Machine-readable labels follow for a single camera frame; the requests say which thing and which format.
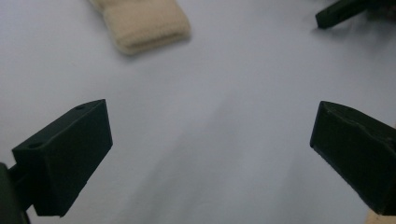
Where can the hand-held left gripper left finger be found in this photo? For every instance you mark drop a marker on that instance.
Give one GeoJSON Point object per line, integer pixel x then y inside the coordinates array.
{"type": "Point", "coordinates": [62, 161]}

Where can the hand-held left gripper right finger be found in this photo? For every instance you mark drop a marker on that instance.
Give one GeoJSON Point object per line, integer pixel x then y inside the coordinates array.
{"type": "Point", "coordinates": [361, 155]}

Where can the beige knit glove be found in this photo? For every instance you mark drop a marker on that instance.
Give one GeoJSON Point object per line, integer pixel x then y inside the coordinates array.
{"type": "Point", "coordinates": [143, 25]}

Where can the white foam mat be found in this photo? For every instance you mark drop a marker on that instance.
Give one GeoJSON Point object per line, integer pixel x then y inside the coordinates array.
{"type": "Point", "coordinates": [202, 124]}

